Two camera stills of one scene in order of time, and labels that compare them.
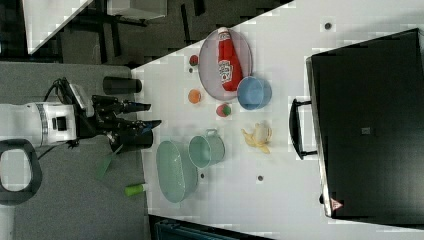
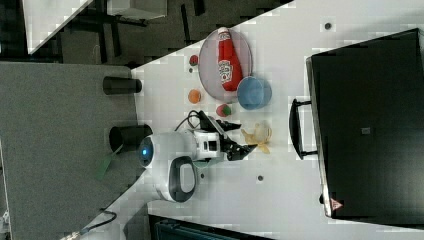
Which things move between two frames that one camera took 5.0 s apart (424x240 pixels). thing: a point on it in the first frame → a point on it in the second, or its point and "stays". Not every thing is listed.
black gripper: (102, 119) → (234, 151)
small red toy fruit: (193, 60) stays
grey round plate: (209, 64) stays
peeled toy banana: (260, 138) stays
